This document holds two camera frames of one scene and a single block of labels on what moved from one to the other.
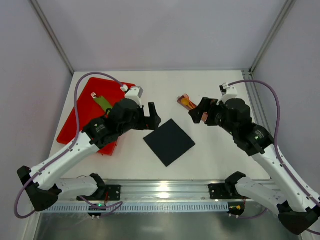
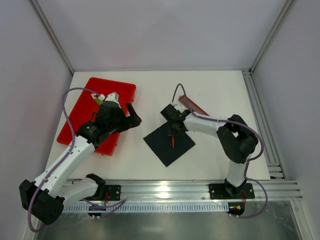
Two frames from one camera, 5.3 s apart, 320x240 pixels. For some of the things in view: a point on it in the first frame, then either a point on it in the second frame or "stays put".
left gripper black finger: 153,112 → 135,119
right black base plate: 224,191 stays put
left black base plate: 109,192 stays put
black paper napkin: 169,142 stays put
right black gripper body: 208,116 → 173,129
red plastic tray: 89,111 stays put
